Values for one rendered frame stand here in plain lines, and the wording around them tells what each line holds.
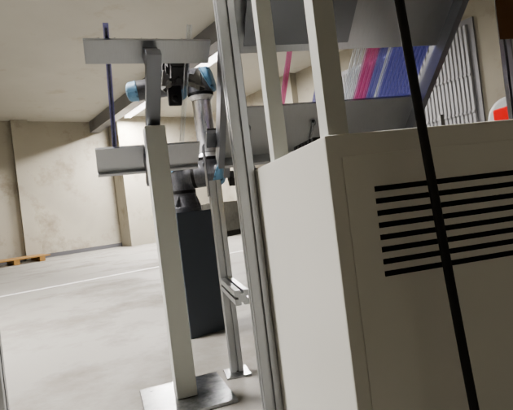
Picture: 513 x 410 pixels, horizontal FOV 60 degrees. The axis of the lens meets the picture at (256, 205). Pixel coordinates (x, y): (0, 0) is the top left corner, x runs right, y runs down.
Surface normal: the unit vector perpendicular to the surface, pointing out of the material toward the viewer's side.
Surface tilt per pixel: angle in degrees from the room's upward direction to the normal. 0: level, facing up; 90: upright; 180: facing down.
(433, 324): 90
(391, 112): 137
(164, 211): 90
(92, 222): 90
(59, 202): 90
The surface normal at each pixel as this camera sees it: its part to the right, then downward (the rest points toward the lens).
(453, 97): -0.80, 0.10
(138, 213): 0.58, -0.07
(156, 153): 0.33, -0.04
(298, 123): 0.24, 0.70
